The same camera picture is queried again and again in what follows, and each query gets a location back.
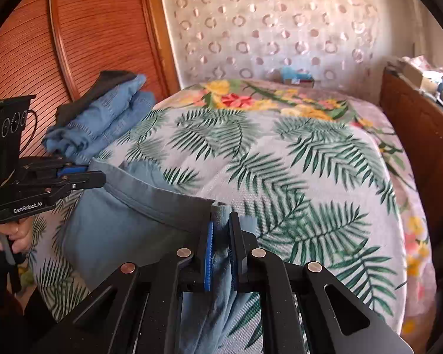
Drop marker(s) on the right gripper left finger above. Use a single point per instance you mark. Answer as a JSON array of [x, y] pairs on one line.
[[137, 309]]

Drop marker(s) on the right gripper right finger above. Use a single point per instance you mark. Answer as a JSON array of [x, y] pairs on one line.
[[305, 308]]

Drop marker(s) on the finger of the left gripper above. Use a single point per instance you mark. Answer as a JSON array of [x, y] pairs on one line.
[[57, 185], [47, 167]]

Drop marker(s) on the grey-blue pants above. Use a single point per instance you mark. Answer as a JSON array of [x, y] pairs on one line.
[[138, 217]]

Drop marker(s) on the folded blue jeans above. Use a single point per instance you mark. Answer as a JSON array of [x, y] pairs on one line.
[[103, 122]]

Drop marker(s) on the black folded garment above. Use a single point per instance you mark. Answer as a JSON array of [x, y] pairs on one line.
[[106, 81]]

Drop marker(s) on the palm leaf bedspread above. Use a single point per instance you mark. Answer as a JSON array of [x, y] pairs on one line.
[[59, 286]]

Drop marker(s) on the wooden louvred wardrobe door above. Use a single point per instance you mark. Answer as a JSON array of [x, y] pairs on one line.
[[54, 50]]

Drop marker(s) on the floral blanket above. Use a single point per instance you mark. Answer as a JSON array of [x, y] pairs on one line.
[[324, 175]]

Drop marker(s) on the wooden cabinet desk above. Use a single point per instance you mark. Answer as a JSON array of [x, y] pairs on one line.
[[418, 121]]

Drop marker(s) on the blue tissue box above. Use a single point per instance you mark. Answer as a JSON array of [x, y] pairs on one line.
[[294, 78]]

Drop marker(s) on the cardboard box on desk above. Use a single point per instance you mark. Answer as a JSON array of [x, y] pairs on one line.
[[422, 73]]

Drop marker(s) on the sheer circle-pattern curtain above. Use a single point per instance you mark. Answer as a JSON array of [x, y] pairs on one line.
[[342, 43]]

